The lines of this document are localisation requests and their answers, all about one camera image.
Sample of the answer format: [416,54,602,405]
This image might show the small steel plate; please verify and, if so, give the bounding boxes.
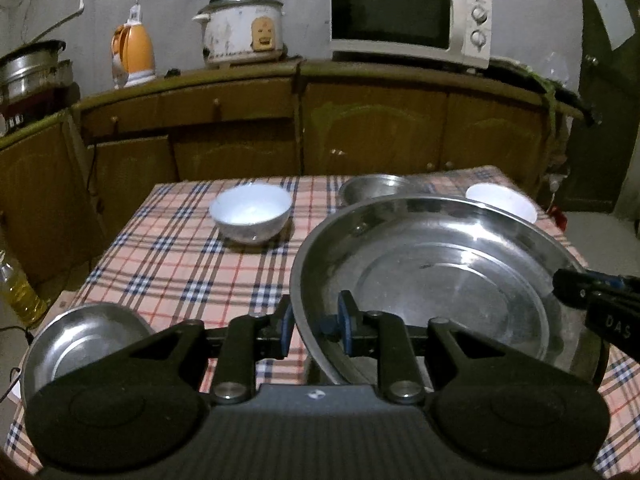
[21,302,157,411]

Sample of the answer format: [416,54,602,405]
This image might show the large steel plate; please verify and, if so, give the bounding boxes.
[289,195,611,390]

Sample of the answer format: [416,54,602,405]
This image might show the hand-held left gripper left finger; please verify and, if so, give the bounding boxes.
[127,302,296,407]

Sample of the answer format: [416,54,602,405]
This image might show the white microwave oven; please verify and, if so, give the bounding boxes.
[329,0,493,69]

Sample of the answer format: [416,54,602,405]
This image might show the dark flat pan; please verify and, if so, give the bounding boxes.
[487,57,599,126]

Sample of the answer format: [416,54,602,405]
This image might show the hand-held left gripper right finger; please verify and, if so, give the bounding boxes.
[320,290,506,407]

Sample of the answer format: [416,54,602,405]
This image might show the white rice cooker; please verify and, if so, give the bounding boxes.
[192,0,288,67]

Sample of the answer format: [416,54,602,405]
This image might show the plaid tablecloth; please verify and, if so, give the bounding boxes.
[5,165,640,478]

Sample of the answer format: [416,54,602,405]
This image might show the orange electric kettle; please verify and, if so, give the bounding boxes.
[111,22,156,89]

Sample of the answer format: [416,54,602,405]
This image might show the steel bowl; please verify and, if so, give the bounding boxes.
[339,174,427,208]

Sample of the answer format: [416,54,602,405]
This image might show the white paper sheet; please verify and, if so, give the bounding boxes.
[589,0,634,51]

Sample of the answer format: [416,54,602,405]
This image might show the green door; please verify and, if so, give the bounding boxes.
[565,0,640,213]

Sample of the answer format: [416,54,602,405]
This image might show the white ceramic bowl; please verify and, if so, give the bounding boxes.
[465,182,538,224]
[209,183,292,246]

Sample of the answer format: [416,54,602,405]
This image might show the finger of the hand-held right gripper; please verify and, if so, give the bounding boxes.
[552,268,603,312]
[582,272,640,295]

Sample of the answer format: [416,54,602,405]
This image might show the red bag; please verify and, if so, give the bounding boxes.
[547,200,567,232]

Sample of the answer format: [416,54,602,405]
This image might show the green onion stalks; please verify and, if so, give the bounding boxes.
[520,62,561,133]

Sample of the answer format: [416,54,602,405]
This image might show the black floor cable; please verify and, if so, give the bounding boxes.
[0,325,32,403]

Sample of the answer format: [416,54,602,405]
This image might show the clear plastic bag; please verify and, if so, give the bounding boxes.
[542,52,572,87]

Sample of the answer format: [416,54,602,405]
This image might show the wooden cabinet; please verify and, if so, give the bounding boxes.
[0,57,596,288]

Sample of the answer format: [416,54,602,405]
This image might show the cooking oil bottle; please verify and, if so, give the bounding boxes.
[0,250,49,326]

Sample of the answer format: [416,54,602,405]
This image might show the steel pot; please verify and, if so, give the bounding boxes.
[0,40,68,100]
[0,60,81,133]

